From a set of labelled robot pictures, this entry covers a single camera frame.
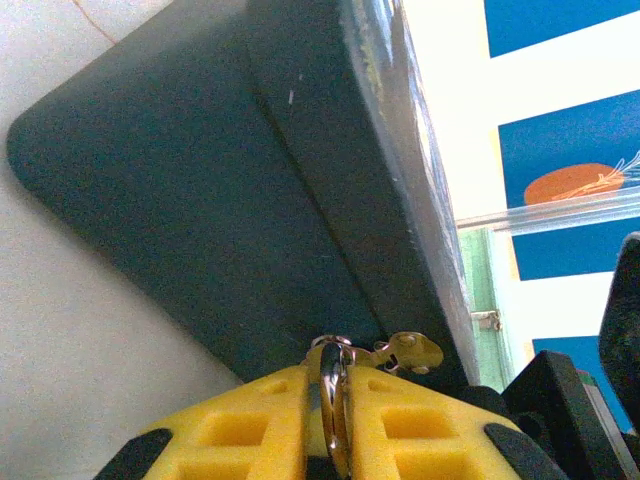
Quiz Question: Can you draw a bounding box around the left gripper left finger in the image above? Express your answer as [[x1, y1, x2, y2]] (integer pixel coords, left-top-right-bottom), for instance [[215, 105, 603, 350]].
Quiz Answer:
[[94, 367, 311, 480]]

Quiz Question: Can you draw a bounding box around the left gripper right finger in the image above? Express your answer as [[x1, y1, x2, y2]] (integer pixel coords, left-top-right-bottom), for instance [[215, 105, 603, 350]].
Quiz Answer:
[[344, 364, 569, 480]]

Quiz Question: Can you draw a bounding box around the key with silver ring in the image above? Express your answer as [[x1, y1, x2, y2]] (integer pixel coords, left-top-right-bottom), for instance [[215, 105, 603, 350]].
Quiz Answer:
[[304, 331, 445, 479]]

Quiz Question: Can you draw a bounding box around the blue floral wall poster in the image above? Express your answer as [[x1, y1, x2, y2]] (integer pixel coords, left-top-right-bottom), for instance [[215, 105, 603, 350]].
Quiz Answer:
[[483, 0, 640, 60], [497, 89, 640, 209], [510, 230, 640, 282], [531, 333, 626, 431]]

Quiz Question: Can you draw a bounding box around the starry night tin box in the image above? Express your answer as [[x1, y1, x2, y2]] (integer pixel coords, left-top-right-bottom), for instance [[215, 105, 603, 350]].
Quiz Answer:
[[5, 0, 475, 387]]

